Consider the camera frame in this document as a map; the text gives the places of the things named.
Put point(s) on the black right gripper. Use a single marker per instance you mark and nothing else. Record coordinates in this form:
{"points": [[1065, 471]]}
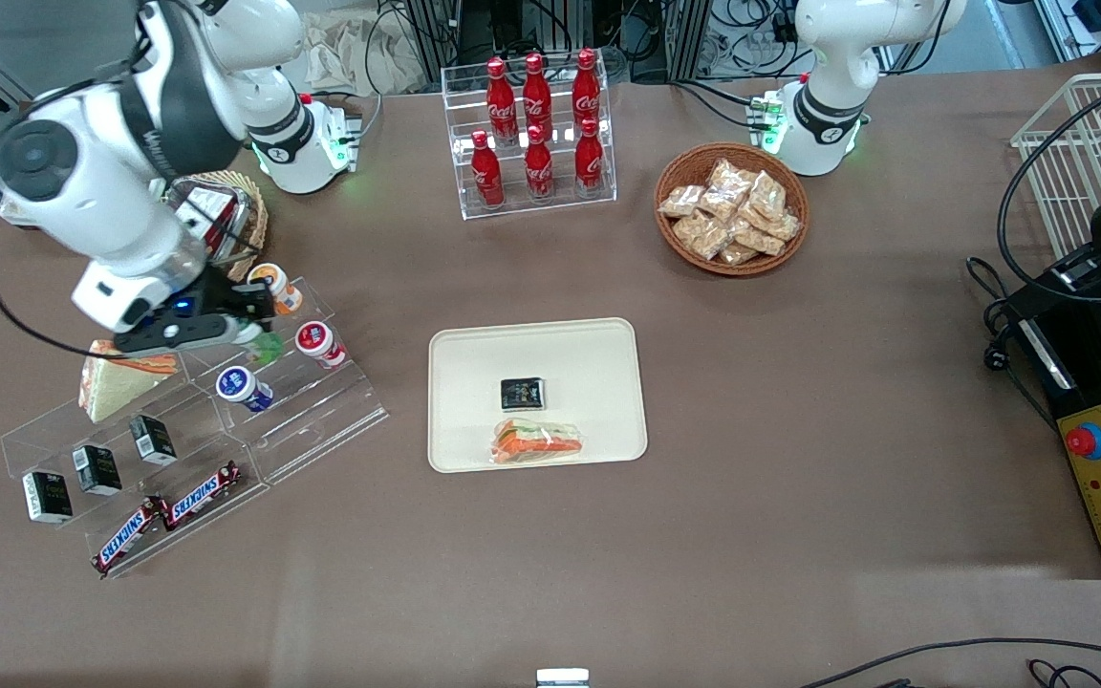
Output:
{"points": [[224, 295]]}

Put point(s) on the green gum bottle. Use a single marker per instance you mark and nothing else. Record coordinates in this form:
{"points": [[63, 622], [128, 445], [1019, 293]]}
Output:
{"points": [[267, 347]]}

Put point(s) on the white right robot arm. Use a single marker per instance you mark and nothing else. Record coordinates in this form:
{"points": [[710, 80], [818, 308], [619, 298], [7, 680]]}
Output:
{"points": [[92, 182]]}

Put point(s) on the orange lid gum bottle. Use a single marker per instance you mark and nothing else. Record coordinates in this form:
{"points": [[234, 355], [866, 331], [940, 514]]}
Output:
{"points": [[285, 291]]}

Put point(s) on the red lid gum bottle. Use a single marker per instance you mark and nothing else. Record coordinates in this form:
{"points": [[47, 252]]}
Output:
{"points": [[318, 341]]}

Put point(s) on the blue lid gum bottle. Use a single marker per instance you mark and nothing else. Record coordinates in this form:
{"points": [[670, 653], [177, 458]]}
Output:
{"points": [[240, 386]]}

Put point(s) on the clear acrylic gum stand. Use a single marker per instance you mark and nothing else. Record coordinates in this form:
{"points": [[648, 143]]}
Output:
{"points": [[321, 420]]}

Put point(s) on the cream plastic tray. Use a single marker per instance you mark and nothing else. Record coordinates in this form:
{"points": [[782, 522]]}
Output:
{"points": [[474, 382]]}

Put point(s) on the oval wicker basket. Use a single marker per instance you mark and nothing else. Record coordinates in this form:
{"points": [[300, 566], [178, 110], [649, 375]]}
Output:
{"points": [[254, 220]]}

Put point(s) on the red and white box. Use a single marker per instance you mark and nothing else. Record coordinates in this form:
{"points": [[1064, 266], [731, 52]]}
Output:
{"points": [[211, 210]]}

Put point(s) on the wrapped triangle sandwich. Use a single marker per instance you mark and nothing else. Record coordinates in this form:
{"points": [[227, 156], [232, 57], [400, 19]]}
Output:
{"points": [[120, 387]]}

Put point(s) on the small black box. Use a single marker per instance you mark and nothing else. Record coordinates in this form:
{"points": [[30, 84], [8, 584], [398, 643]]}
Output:
{"points": [[153, 440], [97, 470], [48, 497]]}

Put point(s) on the snickers bar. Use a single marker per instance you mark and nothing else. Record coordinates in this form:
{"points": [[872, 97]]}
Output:
{"points": [[127, 535], [201, 495]]}

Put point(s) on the red emergency stop button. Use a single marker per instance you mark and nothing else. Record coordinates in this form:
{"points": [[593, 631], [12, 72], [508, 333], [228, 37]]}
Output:
{"points": [[1085, 440]]}

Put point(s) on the clear acrylic snack stand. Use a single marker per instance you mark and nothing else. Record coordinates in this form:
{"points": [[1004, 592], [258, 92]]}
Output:
{"points": [[44, 444]]}

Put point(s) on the red cola bottle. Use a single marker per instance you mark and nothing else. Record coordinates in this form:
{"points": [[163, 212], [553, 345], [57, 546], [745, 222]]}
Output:
{"points": [[501, 105], [487, 172], [589, 161], [586, 91], [537, 96], [539, 167]]}

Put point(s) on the crumpled brown paper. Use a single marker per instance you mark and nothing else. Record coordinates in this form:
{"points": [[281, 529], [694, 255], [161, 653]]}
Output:
{"points": [[359, 53]]}

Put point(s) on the black yellow control box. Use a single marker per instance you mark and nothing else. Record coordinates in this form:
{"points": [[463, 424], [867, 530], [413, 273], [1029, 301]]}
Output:
{"points": [[1100, 497]]}

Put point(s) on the small black packet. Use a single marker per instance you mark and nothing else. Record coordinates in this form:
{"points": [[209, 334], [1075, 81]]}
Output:
{"points": [[522, 394]]}

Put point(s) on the wrapped orange sandwich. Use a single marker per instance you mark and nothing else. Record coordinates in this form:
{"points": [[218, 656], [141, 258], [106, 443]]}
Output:
{"points": [[536, 442]]}

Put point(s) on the clear acrylic bottle rack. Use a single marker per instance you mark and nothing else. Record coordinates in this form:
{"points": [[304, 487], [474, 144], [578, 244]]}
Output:
{"points": [[560, 205]]}

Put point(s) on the brown cracker packet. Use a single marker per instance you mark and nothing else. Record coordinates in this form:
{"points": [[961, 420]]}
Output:
{"points": [[729, 186], [785, 227], [768, 196], [713, 242], [691, 227], [682, 201], [759, 241]]}

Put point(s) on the round wicker basket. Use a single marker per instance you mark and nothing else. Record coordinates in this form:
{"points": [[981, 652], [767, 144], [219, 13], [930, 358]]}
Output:
{"points": [[680, 162]]}

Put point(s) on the small white object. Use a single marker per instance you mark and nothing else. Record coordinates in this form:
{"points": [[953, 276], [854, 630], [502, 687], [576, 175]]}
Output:
{"points": [[562, 677]]}

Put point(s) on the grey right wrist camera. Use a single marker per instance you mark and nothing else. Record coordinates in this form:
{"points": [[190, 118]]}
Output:
{"points": [[183, 336]]}

